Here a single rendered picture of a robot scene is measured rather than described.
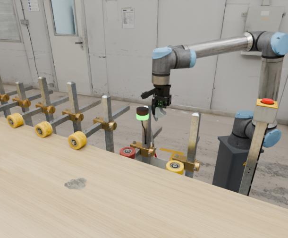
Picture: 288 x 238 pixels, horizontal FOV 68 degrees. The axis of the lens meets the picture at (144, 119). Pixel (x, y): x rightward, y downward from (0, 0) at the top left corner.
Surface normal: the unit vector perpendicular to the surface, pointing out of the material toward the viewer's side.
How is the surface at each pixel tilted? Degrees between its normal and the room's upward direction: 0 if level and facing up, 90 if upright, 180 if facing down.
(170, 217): 0
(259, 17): 90
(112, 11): 90
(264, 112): 90
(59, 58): 90
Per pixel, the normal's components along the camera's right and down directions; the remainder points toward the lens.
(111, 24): -0.36, 0.40
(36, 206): 0.00, -0.90
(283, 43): 0.30, 0.29
